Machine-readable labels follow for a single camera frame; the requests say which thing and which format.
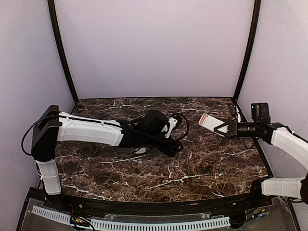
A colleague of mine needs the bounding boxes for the left white cable duct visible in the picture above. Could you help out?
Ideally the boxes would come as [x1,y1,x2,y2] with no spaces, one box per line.
[31,205,70,225]

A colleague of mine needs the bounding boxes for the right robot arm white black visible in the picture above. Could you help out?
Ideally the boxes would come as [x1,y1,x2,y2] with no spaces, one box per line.
[204,103,308,203]

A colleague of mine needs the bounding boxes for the white remote control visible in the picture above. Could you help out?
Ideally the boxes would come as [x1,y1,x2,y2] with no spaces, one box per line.
[198,114,221,132]

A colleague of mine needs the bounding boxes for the white battery cover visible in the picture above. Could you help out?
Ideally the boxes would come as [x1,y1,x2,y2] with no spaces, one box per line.
[133,148,146,154]

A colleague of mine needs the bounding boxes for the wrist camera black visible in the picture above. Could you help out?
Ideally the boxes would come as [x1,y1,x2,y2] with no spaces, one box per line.
[228,104,238,116]
[143,110,168,135]

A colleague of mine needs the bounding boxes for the left black frame post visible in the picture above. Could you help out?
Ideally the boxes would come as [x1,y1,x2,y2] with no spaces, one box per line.
[47,0,79,104]

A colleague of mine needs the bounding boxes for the right white cable duct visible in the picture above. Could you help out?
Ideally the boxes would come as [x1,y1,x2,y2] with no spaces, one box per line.
[91,217,231,231]

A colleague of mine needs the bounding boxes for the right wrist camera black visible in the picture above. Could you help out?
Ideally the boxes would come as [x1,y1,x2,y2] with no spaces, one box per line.
[228,104,238,116]

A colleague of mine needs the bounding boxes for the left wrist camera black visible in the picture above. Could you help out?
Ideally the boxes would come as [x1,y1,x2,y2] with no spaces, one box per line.
[143,110,168,135]

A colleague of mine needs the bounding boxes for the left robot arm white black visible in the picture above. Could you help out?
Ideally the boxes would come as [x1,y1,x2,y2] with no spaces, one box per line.
[21,105,188,196]

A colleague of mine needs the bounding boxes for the black frame post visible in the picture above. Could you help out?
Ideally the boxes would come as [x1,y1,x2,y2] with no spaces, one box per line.
[47,0,79,104]
[232,0,261,102]

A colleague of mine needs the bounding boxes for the right black frame post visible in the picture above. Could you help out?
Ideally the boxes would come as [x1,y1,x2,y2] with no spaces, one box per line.
[232,0,261,102]

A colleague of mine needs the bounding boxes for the black curved front rail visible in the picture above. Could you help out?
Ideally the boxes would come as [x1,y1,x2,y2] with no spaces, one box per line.
[38,190,272,218]

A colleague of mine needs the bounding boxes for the white cable duct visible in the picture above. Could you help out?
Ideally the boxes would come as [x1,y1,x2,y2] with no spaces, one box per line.
[91,217,231,231]
[31,205,70,225]

